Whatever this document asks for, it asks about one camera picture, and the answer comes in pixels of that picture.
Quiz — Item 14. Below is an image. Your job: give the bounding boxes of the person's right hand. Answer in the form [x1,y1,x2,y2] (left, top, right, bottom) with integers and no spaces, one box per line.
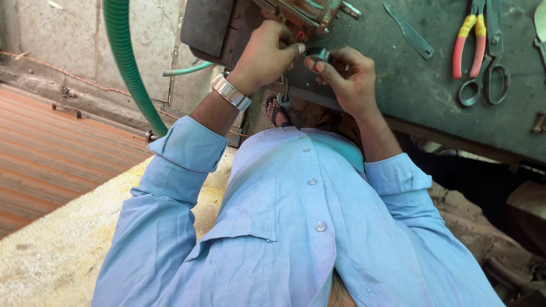
[305,46,377,121]

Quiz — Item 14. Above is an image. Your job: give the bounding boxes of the person's left hand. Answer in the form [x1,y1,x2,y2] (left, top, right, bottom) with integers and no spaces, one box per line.
[226,20,306,96]

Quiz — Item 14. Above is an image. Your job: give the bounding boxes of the small round metal part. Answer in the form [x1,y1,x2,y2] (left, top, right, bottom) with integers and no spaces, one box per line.
[304,47,333,69]

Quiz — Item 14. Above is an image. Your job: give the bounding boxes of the silver metal wristwatch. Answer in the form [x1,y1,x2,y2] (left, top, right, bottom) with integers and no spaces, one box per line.
[211,72,252,112]

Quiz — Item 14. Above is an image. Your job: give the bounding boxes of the person's sandalled foot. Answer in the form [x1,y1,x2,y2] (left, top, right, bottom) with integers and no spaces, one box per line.
[265,96,293,128]

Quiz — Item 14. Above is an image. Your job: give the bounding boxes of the dark metal plate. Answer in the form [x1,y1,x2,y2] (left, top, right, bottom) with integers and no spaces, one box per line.
[180,0,236,59]

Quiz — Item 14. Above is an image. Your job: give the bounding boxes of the rusty metal bench machine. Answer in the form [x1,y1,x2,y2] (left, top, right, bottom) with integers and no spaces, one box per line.
[252,0,363,43]

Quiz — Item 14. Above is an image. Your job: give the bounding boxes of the flat grey metal strip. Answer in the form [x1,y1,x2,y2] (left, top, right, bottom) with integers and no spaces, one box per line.
[382,1,435,61]

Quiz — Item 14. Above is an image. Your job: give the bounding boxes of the grey metal scissors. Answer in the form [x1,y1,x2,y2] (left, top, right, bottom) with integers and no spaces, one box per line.
[458,0,512,107]

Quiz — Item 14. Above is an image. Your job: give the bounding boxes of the light blue button shirt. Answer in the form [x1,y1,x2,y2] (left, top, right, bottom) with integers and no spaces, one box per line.
[91,116,506,307]

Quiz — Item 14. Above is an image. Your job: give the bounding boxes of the corrugated metal shutter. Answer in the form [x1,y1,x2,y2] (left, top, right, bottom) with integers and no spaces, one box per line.
[0,83,154,239]

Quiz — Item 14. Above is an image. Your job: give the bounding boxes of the thin light green hose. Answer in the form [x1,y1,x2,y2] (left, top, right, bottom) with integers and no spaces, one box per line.
[162,61,214,78]

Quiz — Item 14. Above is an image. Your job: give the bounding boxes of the red yellow handled pliers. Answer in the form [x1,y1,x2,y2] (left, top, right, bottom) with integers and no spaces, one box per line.
[452,0,488,80]

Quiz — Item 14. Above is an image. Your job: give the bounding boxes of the green corrugated hose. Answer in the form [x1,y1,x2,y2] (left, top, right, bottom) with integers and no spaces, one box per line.
[102,0,170,138]

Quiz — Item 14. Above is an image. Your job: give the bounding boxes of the twisted copper wire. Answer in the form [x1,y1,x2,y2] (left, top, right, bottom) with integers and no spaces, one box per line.
[0,50,250,139]

